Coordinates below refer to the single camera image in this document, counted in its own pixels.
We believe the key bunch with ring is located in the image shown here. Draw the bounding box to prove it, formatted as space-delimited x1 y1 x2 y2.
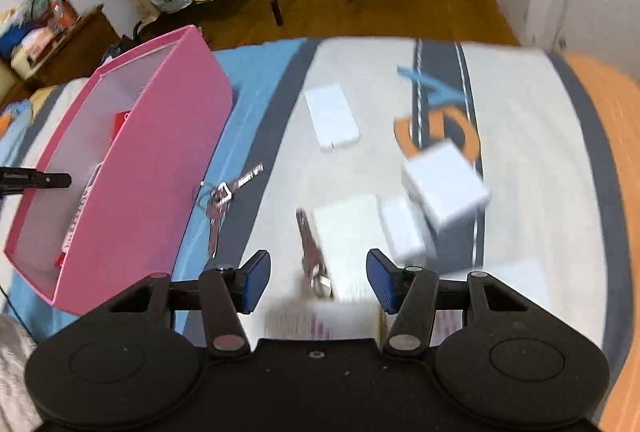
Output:
192 162 265 259

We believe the pink cardboard box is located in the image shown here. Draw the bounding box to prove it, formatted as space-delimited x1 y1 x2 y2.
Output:
4 25 234 317

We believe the clutter on dresser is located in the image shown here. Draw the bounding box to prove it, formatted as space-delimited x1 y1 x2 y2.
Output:
0 0 81 80

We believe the black bag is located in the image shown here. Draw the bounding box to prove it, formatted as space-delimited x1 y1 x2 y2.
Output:
101 34 137 64

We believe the small white power adapter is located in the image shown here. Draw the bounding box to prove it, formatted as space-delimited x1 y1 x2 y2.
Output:
378 195 438 263

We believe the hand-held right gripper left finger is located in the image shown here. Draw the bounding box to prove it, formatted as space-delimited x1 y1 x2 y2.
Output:
107 249 272 360

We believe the wooden dresser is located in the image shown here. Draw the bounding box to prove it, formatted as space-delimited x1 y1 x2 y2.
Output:
0 4 122 109

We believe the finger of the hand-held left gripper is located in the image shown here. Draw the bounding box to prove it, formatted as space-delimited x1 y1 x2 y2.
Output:
0 169 72 194

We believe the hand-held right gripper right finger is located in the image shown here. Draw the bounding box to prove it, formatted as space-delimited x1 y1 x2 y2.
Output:
366 248 528 356

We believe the white cube box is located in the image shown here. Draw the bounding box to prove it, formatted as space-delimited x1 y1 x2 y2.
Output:
401 139 492 233

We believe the large white power adapter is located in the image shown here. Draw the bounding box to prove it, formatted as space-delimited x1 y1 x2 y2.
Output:
312 193 390 300

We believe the single silver key with ring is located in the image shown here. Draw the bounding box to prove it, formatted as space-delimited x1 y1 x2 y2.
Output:
295 208 335 299

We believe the striped printed blanket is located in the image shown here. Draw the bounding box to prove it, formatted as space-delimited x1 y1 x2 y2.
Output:
0 37 640 432

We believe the white instruction booklet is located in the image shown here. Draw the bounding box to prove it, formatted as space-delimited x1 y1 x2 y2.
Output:
262 298 468 346

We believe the grey fuzzy blanket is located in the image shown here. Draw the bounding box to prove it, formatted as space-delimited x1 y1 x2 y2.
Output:
0 312 43 432

